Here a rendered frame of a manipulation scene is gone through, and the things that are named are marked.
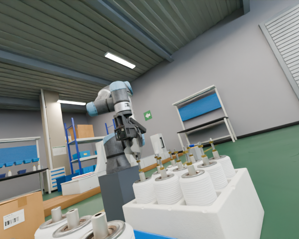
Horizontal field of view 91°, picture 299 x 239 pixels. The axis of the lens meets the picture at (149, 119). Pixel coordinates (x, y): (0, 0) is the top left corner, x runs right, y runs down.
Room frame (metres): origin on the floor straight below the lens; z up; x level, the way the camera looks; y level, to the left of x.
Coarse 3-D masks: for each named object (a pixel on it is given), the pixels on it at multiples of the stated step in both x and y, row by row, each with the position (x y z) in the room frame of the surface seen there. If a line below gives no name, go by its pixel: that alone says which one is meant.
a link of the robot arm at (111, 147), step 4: (108, 136) 0.87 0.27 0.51; (112, 136) 0.87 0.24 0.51; (116, 136) 0.89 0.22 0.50; (104, 140) 0.88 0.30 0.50; (108, 140) 0.87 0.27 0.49; (112, 140) 0.87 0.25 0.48; (104, 144) 0.89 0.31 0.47; (108, 144) 0.87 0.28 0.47; (112, 144) 0.87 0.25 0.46; (116, 144) 0.88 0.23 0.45; (120, 144) 0.88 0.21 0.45; (104, 148) 0.90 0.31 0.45; (108, 148) 0.88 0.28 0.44; (112, 148) 0.87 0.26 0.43; (116, 148) 0.88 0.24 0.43; (120, 148) 0.89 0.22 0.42; (124, 148) 0.90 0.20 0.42; (108, 152) 0.88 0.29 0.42; (112, 152) 0.87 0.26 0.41; (116, 152) 0.88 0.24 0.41; (120, 152) 0.89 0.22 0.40
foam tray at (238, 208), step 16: (240, 176) 0.59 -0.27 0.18; (224, 192) 0.49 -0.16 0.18; (240, 192) 0.54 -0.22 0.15; (128, 208) 0.61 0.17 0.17; (144, 208) 0.55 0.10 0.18; (160, 208) 0.51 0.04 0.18; (176, 208) 0.47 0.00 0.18; (192, 208) 0.44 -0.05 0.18; (208, 208) 0.42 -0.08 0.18; (224, 208) 0.42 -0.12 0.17; (240, 208) 0.50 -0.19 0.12; (256, 208) 0.62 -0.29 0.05; (144, 224) 0.57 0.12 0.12; (160, 224) 0.52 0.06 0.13; (176, 224) 0.47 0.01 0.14; (192, 224) 0.44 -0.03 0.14; (208, 224) 0.41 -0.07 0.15; (224, 224) 0.40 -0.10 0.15; (240, 224) 0.47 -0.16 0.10; (256, 224) 0.57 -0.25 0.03
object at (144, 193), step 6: (150, 180) 0.62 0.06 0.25; (138, 186) 0.61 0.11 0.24; (144, 186) 0.60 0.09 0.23; (150, 186) 0.61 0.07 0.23; (138, 192) 0.61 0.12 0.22; (144, 192) 0.60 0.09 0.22; (150, 192) 0.61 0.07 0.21; (138, 198) 0.61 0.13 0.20; (144, 198) 0.60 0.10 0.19; (150, 198) 0.61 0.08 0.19; (156, 198) 0.62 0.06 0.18
